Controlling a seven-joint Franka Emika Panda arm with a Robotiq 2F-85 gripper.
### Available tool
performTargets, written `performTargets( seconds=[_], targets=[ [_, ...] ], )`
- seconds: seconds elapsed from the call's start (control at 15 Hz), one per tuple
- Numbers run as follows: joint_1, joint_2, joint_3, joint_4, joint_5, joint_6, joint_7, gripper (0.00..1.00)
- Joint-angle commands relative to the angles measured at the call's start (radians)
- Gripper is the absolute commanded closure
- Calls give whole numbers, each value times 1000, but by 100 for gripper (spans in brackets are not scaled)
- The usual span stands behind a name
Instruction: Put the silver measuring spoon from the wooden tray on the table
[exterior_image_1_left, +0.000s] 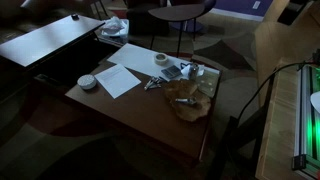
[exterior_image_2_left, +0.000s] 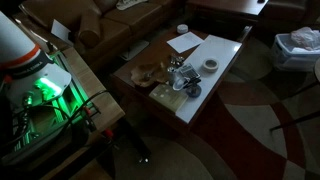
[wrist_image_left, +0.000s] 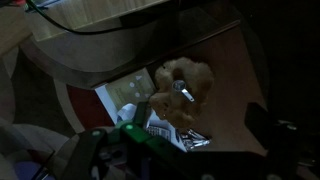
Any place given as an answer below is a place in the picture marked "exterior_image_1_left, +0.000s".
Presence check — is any white round container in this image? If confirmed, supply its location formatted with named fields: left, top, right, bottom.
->
left=76, top=73, right=98, bottom=91

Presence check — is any dark lift-top side table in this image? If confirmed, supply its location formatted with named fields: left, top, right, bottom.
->
left=0, top=13, right=111, bottom=92

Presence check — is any grey calculator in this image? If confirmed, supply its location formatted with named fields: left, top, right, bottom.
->
left=160, top=64, right=183, bottom=81

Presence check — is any light wooden cabinet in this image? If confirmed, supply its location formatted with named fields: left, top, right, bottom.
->
left=254, top=0, right=320, bottom=98

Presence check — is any white paper sheet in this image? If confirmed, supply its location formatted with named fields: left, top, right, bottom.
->
left=93, top=63, right=143, bottom=100

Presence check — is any brown wooden coffee table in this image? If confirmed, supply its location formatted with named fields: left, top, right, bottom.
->
left=64, top=42, right=223, bottom=165

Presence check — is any silver measuring spoon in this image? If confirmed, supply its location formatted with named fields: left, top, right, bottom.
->
left=175, top=96, right=198, bottom=107

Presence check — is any light wooden robot table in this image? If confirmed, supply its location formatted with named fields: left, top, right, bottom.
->
left=254, top=57, right=320, bottom=180

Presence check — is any black cable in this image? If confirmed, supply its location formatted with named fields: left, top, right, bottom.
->
left=235, top=59, right=317, bottom=122

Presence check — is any green lit machine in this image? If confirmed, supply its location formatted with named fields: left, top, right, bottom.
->
left=291, top=64, right=320, bottom=178

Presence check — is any clear plastic storage bin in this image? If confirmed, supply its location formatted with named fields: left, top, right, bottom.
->
left=95, top=18, right=131, bottom=47

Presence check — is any large white board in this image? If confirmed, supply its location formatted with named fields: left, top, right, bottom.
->
left=106, top=42, right=221, bottom=83

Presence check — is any dark armchair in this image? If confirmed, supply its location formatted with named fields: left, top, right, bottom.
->
left=125, top=0, right=172, bottom=37

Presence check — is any black metal stand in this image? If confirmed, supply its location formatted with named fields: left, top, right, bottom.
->
left=205, top=105, right=268, bottom=180

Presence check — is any white plastic bag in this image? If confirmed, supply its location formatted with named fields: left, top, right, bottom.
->
left=101, top=16, right=128, bottom=36

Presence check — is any silver metal cup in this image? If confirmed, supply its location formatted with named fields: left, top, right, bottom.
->
left=188, top=62, right=201, bottom=81

